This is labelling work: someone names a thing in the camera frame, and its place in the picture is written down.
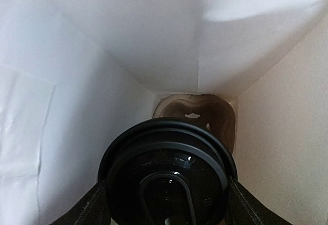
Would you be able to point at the brown paper bag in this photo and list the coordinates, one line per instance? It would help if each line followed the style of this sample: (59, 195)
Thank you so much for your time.
(77, 73)

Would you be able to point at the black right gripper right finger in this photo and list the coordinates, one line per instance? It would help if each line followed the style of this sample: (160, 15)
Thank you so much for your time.
(244, 209)

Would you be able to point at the black plastic cup lid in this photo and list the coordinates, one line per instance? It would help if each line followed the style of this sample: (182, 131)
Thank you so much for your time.
(167, 171)

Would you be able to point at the brown cardboard cup carrier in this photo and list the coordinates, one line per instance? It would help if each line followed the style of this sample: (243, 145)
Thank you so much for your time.
(206, 111)

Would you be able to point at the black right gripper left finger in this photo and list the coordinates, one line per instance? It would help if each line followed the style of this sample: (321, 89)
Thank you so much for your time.
(92, 208)

